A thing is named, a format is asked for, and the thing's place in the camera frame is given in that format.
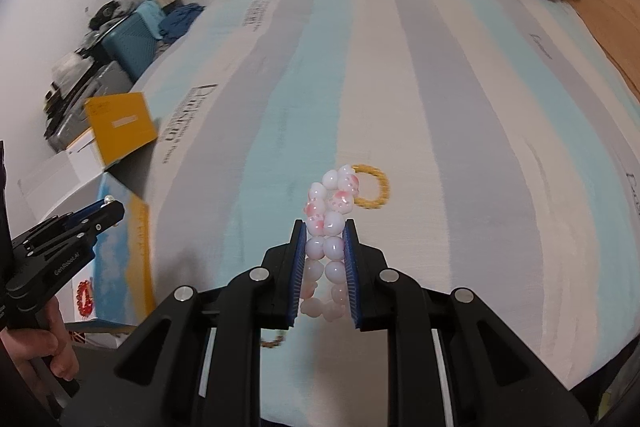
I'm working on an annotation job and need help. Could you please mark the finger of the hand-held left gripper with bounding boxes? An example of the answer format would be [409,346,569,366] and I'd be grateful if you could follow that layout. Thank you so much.
[22,201,126,259]
[12,202,108,248]

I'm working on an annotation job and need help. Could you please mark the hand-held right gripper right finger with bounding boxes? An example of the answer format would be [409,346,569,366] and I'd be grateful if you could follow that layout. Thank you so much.
[342,219,591,427]

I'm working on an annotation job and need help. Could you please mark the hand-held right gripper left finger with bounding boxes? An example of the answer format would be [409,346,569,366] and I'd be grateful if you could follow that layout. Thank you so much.
[60,219,308,427]

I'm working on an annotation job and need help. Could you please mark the pink white bead bracelet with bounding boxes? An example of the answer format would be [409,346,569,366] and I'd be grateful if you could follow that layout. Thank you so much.
[298,164,361,320]

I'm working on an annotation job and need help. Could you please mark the dark red bead bracelet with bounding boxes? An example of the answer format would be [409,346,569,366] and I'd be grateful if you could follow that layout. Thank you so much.
[75,279,96,317]

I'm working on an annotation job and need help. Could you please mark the person's left hand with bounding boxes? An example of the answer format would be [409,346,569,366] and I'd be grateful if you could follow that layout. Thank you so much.
[0,297,81,383]

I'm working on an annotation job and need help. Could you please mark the grey suitcase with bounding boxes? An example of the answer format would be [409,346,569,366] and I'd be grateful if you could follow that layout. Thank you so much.
[47,59,133,152]

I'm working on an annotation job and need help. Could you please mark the white plastic bag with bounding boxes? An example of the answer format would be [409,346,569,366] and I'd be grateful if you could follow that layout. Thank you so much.
[55,52,83,80]

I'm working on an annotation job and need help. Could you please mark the striped blue grey blanket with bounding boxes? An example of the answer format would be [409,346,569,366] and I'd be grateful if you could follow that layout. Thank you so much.
[135,0,640,413]

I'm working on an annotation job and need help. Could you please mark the teal suitcase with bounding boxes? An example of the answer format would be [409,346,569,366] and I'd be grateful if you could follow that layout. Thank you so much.
[100,2,166,82]

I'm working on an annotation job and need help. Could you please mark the black bag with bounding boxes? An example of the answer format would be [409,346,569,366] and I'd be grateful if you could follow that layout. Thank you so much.
[89,2,126,30]

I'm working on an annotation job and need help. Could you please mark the dark blue clothes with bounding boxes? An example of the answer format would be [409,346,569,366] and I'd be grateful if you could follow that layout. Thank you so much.
[159,3,206,40]

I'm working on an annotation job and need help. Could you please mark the wooden headboard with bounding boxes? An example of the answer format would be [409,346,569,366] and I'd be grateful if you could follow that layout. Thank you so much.
[562,0,640,108]

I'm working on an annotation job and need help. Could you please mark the yellow bead bracelet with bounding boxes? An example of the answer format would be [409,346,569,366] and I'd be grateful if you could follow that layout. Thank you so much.
[352,163,391,210]

